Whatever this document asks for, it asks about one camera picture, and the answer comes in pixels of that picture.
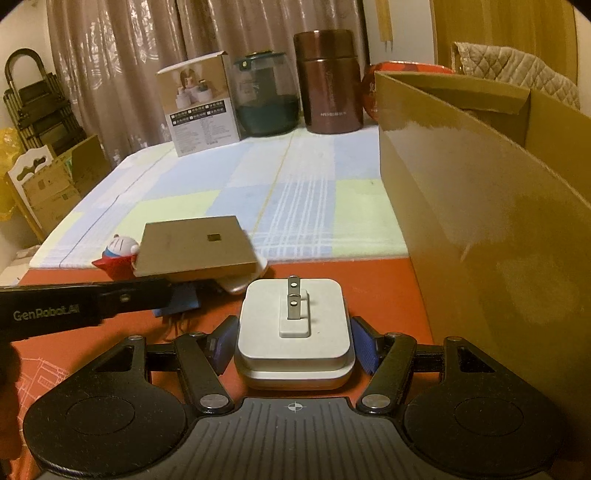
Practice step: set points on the wooden wall ornament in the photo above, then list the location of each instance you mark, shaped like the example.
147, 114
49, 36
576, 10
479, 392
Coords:
383, 18

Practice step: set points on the checkered pastel tablecloth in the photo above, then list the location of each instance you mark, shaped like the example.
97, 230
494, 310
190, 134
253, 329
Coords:
207, 184

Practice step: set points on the wooden door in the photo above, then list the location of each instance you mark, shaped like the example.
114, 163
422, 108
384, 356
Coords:
503, 27

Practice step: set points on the dark folding step stool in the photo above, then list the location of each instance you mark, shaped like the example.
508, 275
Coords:
32, 106

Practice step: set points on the brown metal thermos jar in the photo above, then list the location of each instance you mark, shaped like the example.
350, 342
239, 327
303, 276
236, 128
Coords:
328, 81

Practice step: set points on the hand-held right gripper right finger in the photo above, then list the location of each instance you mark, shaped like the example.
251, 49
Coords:
362, 346

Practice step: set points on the glass jar with green contents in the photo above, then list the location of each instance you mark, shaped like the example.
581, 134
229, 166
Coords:
265, 97

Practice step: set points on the cardboard storage carton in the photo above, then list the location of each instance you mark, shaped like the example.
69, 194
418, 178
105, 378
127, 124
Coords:
55, 184

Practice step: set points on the red instant meal bowl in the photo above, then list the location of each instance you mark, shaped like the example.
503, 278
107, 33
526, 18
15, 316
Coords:
371, 92

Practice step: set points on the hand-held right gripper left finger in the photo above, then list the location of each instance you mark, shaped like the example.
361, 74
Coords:
226, 344

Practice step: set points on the yellow plastic bag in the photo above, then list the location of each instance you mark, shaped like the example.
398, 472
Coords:
7, 143

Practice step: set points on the gold box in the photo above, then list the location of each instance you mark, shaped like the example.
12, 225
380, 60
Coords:
198, 247

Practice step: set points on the white rounded case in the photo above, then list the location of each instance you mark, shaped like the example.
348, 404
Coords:
244, 281

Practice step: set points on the brown patterned curtain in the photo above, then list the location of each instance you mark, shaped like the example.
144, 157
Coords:
184, 46

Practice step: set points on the red printed table mat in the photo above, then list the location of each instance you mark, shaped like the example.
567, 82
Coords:
115, 332

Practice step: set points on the brown cardboard box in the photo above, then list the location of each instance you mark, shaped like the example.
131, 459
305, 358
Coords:
485, 230

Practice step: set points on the red and blue cat figurine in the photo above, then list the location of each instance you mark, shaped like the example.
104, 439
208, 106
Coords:
117, 258

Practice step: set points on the white product box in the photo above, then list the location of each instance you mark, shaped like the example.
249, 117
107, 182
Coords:
198, 106

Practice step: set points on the white power adapter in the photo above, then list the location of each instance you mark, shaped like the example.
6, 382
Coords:
295, 341

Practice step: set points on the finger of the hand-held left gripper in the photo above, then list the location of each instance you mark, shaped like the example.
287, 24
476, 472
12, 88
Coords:
180, 300

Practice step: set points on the white carved chair back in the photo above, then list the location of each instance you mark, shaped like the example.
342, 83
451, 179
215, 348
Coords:
27, 164

